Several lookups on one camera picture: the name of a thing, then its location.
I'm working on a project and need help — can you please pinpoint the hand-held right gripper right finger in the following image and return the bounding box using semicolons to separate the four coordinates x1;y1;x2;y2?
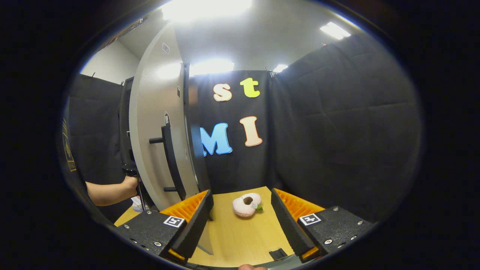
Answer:
270;188;376;264

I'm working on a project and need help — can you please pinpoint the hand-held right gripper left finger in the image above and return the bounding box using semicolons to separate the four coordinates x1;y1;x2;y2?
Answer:
112;189;215;266

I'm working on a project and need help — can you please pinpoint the beige cabinet door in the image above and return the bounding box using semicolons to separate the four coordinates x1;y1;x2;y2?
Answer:
129;22;190;212

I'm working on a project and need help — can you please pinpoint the small white pink object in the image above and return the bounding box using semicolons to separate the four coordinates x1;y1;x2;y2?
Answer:
130;196;146;213

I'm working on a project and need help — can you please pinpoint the pink plush doughnut toy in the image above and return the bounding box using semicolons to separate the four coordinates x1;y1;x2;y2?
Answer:
232;192;263;218

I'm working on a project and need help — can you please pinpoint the person's black printed shirt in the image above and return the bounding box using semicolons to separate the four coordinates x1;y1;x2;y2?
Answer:
60;112;99;225

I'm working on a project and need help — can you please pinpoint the black backdrop cloth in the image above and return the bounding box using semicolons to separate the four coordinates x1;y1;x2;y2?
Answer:
67;33;422;224

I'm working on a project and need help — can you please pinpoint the black camera cable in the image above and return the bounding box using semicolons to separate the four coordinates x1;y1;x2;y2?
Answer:
137;176;147;211

